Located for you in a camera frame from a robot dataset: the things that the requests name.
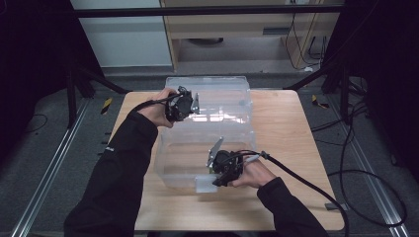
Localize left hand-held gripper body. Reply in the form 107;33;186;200
165;85;202;123

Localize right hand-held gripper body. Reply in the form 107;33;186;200
206;136;245;181

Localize clear plastic storage box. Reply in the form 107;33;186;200
153;76;258;195

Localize person's left hand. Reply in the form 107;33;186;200
136;87;179;129

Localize person's right hand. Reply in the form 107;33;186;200
229;159;278;190

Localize yellow black tape strip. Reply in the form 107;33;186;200
310;94;330;110
100;97;114;116

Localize white cabinet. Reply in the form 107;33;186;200
69;0;174;69

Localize black horizontal bar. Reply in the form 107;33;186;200
70;5;346;19

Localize wooden desk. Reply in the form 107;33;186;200
160;0;346;72

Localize black metal stand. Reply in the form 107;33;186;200
283;58;352;126
64;62;130;130

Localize dark curtain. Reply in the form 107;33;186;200
0;0;104;162
324;0;419;184

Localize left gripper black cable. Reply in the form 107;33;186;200
131;93;184;114

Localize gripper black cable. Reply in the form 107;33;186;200
230;149;351;237
131;93;184;114

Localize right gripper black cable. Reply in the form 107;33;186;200
230;149;351;237

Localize grey table bracket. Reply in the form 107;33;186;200
324;201;349;212

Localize black hanging desk cables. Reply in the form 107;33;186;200
284;12;330;72

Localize thin black floor cable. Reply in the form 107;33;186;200
19;113;49;134

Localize aluminium floor rail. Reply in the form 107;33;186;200
9;98;91;237
329;95;411;237

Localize black floor cable loop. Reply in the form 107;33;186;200
327;168;408;228

